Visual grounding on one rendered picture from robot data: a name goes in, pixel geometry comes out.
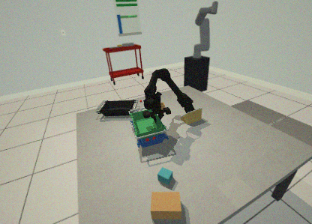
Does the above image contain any blue plastic tray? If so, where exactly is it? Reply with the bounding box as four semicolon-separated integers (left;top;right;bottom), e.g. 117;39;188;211
137;133;169;148

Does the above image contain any small teal cube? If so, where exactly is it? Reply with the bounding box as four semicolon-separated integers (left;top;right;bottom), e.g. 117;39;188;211
157;167;173;185

